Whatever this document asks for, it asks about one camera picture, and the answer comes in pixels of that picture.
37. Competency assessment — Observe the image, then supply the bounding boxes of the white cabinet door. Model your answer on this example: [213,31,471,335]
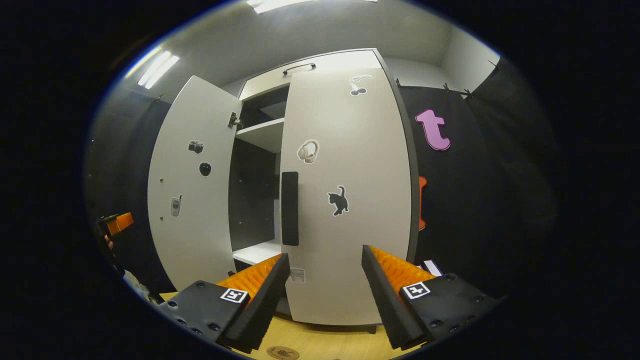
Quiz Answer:
[278,67,414,327]
[147,75,244,294]

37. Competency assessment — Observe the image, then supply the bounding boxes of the black backdrop cloth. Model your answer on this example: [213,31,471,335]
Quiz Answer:
[467,55,561,301]
[397,84,501,282]

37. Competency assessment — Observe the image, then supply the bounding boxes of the white cabinet shelf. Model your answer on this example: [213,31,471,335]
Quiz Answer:
[235,117,286,154]
[232,239,282,266]

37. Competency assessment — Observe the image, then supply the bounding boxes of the person's grey clothing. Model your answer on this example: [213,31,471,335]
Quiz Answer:
[122,269,162,305]

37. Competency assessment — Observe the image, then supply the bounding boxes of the small double ceiling light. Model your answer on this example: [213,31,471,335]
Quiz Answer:
[137,49,180,90]

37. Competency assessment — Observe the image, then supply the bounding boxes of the black curved cabinet handle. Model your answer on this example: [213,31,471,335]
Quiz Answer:
[282,62,317,76]

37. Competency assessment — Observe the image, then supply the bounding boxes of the round wooden coaster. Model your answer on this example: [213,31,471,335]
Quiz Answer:
[266,345,300,360]

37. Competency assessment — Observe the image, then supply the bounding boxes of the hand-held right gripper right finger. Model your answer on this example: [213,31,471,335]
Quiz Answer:
[361,244,502,351]

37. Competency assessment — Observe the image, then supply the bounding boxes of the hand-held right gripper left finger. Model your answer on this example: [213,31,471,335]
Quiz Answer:
[157,253,291,355]

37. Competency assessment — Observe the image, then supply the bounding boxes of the white cabinet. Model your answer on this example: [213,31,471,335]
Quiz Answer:
[227,48,421,335]

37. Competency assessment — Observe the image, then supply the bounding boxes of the large ceiling light panel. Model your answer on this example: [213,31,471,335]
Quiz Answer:
[246,0,379,15]

